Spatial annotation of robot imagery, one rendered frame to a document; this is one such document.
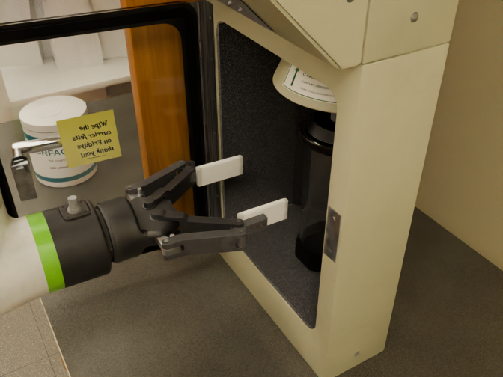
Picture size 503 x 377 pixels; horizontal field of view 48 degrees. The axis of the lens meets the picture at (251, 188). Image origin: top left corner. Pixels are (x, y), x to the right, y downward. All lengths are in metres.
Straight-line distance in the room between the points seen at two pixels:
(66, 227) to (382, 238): 0.36
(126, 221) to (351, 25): 0.33
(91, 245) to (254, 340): 0.33
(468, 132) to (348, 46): 0.57
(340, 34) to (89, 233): 0.34
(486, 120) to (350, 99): 0.50
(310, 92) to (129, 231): 0.26
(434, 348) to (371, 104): 0.46
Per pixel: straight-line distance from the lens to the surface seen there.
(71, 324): 0.93
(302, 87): 0.65
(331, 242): 0.65
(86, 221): 0.64
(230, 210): 0.92
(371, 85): 0.54
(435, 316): 0.94
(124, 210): 0.66
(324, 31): 0.48
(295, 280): 0.85
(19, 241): 0.64
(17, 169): 0.79
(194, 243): 0.65
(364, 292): 0.73
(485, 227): 1.09
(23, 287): 0.64
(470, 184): 1.08
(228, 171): 0.79
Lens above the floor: 1.61
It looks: 36 degrees down
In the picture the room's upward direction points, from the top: straight up
